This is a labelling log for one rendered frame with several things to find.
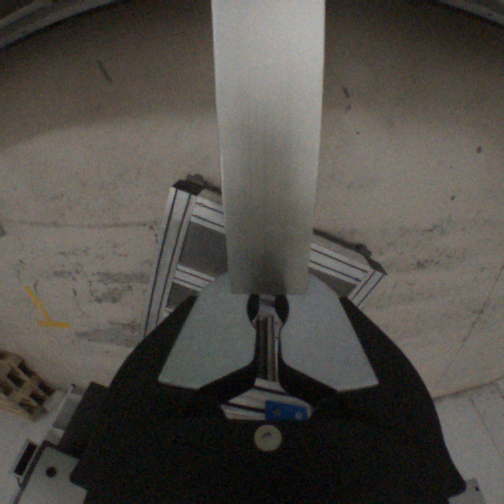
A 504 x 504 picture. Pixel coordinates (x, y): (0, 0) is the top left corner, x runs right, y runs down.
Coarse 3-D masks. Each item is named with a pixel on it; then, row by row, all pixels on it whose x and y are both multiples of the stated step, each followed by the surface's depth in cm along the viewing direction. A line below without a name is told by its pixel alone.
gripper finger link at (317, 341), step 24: (312, 288) 10; (288, 312) 8; (312, 312) 8; (336, 312) 8; (288, 336) 7; (312, 336) 7; (336, 336) 7; (288, 360) 7; (312, 360) 7; (336, 360) 7; (360, 360) 6; (288, 384) 7; (312, 384) 6; (336, 384) 6; (360, 384) 6; (312, 408) 8
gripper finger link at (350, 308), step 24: (360, 312) 8; (360, 336) 7; (384, 336) 7; (384, 360) 6; (408, 360) 6; (384, 384) 6; (408, 384) 6; (360, 408) 5; (384, 408) 5; (408, 408) 5; (432, 408) 5; (408, 432) 4; (432, 432) 4; (432, 456) 4; (456, 480) 3
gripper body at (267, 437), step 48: (144, 432) 4; (192, 432) 4; (240, 432) 5; (288, 432) 4; (336, 432) 4; (384, 432) 4; (96, 480) 3; (144, 480) 4; (192, 480) 4; (240, 480) 4; (288, 480) 4; (336, 480) 4; (384, 480) 3; (432, 480) 3
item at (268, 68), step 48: (240, 0) 5; (288, 0) 5; (240, 48) 5; (288, 48) 5; (240, 96) 6; (288, 96) 6; (240, 144) 7; (288, 144) 6; (240, 192) 7; (288, 192) 7; (240, 240) 8; (288, 240) 8; (240, 288) 9; (288, 288) 9
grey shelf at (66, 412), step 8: (72, 384) 199; (64, 400) 183; (72, 400) 194; (80, 400) 190; (64, 408) 182; (72, 408) 191; (56, 416) 170; (64, 416) 179; (56, 424) 167; (64, 424) 176; (48, 432) 156; (56, 432) 156; (40, 440) 145; (48, 440) 153; (56, 440) 161; (16, 488) 105; (16, 496) 102
